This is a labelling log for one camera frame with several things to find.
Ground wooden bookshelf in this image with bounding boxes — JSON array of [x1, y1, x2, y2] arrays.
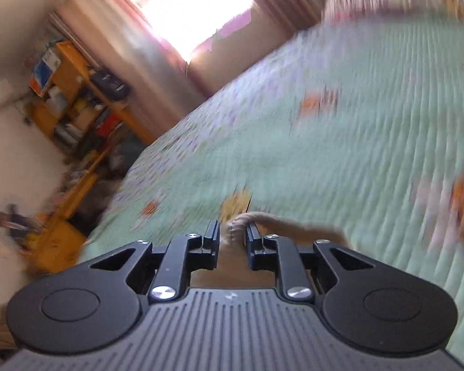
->
[[27, 41, 155, 275]]

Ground pink window curtains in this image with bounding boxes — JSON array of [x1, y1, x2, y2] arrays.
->
[[51, 0, 320, 143]]

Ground beige smiley print baby garment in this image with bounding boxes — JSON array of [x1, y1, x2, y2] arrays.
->
[[190, 212, 351, 289]]

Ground green quilted bee bedspread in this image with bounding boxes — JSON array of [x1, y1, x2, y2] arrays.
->
[[81, 14, 464, 362]]

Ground black bag on shelf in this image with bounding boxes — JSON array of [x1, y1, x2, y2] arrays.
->
[[89, 68, 131, 101]]

